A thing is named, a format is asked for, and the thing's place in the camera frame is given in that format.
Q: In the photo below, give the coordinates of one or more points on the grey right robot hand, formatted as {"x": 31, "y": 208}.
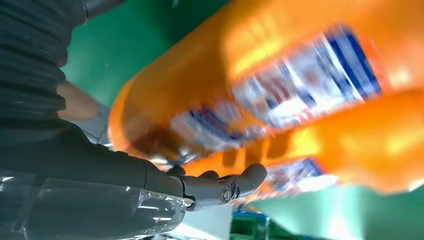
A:
{"x": 82, "y": 185}

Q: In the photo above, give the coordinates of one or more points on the white table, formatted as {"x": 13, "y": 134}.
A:
{"x": 208, "y": 225}

